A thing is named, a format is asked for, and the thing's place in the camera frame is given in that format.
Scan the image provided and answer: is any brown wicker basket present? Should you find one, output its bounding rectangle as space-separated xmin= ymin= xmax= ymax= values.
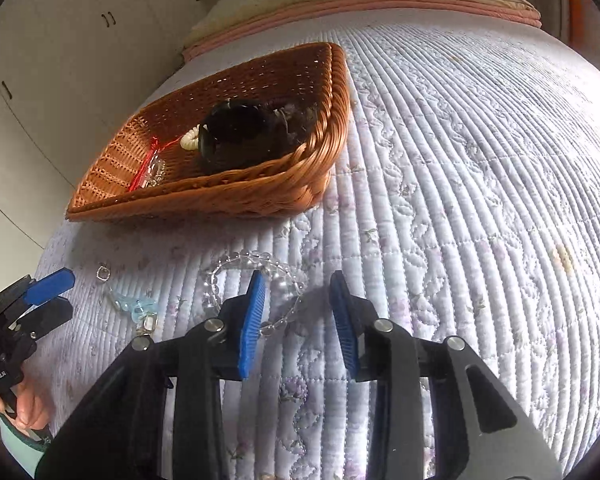
xmin=65 ymin=41 xmax=352 ymax=223

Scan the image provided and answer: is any person's left hand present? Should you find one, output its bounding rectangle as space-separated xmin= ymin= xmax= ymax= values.
xmin=0 ymin=375 xmax=52 ymax=438

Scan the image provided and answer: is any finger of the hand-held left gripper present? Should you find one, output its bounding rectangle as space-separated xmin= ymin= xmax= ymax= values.
xmin=24 ymin=267 xmax=76 ymax=307
xmin=10 ymin=296 xmax=74 ymax=343

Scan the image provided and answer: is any white wardrobe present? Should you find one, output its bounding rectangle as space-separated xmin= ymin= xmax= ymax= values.
xmin=0 ymin=0 xmax=216 ymax=251

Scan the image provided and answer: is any white quilted bedspread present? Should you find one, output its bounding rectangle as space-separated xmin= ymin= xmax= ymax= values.
xmin=30 ymin=7 xmax=600 ymax=480

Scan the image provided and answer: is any clear bead bracelet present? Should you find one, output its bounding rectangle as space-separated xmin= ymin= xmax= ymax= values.
xmin=200 ymin=250 xmax=307 ymax=337

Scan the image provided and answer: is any clear crystal ornament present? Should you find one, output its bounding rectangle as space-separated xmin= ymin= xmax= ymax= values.
xmin=142 ymin=157 xmax=167 ymax=189

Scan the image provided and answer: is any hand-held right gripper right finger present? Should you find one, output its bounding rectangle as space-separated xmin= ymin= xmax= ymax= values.
xmin=329 ymin=270 xmax=563 ymax=480

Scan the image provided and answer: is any dark bead bracelet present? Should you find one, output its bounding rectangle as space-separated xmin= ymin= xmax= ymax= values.
xmin=197 ymin=100 xmax=321 ymax=167

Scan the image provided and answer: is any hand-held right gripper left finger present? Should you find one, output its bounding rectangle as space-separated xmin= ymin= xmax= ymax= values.
xmin=35 ymin=270 xmax=268 ymax=480

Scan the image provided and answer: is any red string bracelet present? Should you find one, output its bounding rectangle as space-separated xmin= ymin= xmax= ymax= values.
xmin=129 ymin=136 xmax=181 ymax=193

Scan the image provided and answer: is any light blue hair clip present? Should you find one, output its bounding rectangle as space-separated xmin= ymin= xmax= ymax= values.
xmin=105 ymin=287 xmax=161 ymax=337

